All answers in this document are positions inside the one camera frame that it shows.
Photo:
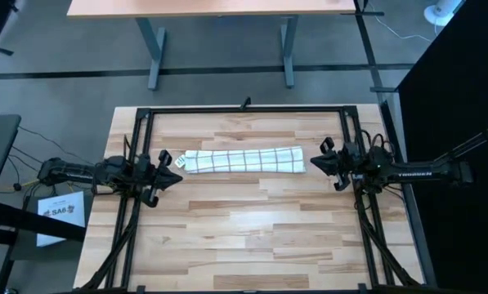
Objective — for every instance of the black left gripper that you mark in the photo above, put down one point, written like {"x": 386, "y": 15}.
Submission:
{"x": 158, "y": 179}

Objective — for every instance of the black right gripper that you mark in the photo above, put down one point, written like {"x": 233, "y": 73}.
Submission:
{"x": 347, "y": 165}

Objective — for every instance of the white checked towel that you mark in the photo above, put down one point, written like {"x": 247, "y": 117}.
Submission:
{"x": 243, "y": 160}

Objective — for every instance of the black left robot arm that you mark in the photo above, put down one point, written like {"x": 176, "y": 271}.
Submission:
{"x": 76, "y": 173}

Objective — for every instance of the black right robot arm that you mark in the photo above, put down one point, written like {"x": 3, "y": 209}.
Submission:
{"x": 423, "y": 173}

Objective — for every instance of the black partition foot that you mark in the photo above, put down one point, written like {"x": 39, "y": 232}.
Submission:
{"x": 382, "y": 89}
{"x": 362, "y": 13}

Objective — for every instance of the white paper sign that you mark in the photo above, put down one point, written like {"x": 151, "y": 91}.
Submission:
{"x": 59, "y": 208}

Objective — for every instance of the black rig strut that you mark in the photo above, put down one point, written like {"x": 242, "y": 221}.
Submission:
{"x": 472, "y": 143}

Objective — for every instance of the black rig beam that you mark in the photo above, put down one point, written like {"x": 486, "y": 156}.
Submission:
{"x": 23, "y": 220}

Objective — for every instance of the wooden desk with grey legs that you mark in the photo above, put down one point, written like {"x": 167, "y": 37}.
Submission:
{"x": 207, "y": 7}

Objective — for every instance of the white fan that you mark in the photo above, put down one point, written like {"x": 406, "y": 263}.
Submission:
{"x": 440, "y": 14}

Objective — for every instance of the black aluminium table frame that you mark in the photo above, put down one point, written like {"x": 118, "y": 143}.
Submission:
{"x": 268, "y": 109}

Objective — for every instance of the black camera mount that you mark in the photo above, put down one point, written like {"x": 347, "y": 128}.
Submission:
{"x": 246, "y": 103}

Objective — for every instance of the large black partition wall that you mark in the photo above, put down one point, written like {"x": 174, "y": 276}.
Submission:
{"x": 452, "y": 81}

